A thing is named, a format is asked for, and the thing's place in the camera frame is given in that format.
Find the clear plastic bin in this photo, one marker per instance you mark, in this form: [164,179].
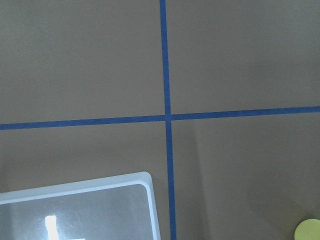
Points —
[121,207]

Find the yellow plastic cup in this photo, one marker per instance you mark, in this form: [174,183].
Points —
[308,229]

